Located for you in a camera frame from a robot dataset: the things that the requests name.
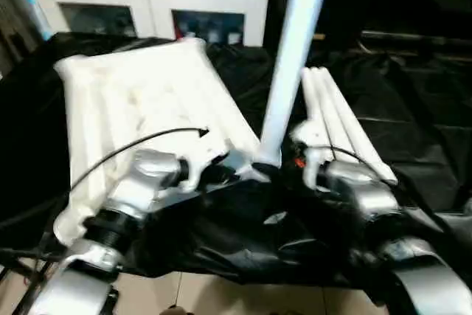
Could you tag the red bottle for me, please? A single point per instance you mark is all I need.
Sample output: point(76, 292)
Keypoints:
point(180, 31)

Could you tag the black plastic sheet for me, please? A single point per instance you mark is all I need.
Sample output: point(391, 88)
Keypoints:
point(221, 241)

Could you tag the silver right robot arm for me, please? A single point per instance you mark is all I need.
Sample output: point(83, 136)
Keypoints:
point(368, 189)

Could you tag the tan tape piece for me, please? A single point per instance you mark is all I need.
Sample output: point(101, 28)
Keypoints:
point(321, 36)

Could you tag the grey metal stand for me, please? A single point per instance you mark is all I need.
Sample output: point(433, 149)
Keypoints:
point(11, 16)

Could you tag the small white jar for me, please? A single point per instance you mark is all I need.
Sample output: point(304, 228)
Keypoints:
point(212, 37)
point(233, 38)

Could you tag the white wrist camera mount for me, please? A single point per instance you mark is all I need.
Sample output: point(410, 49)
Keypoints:
point(309, 138)
point(204, 152)

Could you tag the white plastic table leg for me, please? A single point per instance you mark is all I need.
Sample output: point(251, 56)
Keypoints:
point(328, 108)
point(354, 127)
point(309, 93)
point(295, 53)

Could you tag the dark shoe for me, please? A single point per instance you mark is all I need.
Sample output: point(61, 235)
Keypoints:
point(175, 310)

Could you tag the white plastic table top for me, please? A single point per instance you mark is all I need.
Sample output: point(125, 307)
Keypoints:
point(147, 79)

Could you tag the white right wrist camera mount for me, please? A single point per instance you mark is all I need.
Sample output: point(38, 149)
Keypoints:
point(309, 138)

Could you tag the long black pole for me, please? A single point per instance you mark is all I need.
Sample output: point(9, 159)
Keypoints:
point(424, 38)

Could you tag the blue patterned roll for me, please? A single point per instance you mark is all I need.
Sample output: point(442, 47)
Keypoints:
point(37, 9)

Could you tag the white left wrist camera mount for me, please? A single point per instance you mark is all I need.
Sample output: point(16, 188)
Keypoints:
point(204, 152)

